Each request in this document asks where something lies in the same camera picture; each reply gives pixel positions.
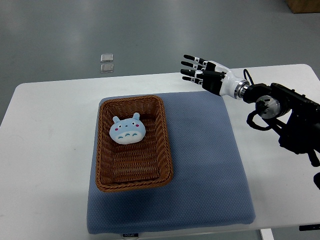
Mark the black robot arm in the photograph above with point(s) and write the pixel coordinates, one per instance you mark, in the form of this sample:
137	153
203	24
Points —
294	117

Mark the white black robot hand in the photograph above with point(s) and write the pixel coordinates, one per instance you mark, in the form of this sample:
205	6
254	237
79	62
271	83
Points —
217	79

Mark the blue plush toy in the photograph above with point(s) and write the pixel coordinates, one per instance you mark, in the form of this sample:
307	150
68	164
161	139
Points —
127	131

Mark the blue fabric mat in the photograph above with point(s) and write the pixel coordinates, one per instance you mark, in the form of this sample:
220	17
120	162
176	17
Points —
209	187

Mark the lower metal floor plate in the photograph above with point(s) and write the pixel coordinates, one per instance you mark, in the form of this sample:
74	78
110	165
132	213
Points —
107	68

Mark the brown wicker basket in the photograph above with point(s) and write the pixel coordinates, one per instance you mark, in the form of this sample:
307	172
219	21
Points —
142	165

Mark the white table leg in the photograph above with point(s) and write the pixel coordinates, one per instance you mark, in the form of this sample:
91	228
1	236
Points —
266	234

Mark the upper metal floor plate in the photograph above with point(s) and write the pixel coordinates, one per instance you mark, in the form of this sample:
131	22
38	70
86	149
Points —
106	57

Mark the black table control panel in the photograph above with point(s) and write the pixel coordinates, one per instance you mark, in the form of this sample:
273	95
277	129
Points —
310	227

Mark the metal floor plate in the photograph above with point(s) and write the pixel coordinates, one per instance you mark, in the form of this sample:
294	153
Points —
107	68
106	57

